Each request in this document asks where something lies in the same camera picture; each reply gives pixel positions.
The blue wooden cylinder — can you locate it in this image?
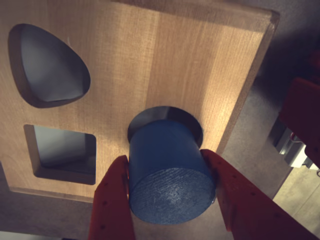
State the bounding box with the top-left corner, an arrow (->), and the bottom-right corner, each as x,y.
127,119 -> 217,226

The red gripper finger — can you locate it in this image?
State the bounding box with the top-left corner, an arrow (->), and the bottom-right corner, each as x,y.
87,154 -> 136,240
199,149 -> 319,240

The wooden shape sorter box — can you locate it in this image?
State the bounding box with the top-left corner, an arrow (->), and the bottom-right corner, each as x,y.
0,0 -> 281,204

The aluminium profile rail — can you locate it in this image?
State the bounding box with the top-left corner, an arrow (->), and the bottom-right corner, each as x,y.
268,119 -> 316,169

